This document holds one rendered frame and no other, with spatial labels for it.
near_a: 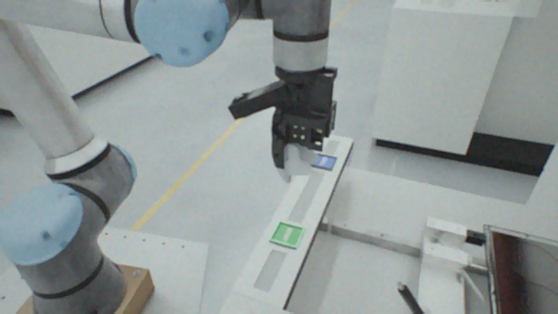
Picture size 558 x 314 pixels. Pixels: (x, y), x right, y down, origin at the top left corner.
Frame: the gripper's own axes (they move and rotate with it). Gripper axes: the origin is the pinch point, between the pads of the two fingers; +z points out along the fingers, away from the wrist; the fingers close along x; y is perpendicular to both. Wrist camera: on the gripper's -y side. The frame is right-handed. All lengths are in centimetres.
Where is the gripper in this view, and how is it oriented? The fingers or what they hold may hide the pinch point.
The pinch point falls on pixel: (284, 174)
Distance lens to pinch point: 64.5
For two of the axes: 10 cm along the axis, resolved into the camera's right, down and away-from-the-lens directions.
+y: 9.3, 2.1, -3.0
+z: 0.0, 8.2, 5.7
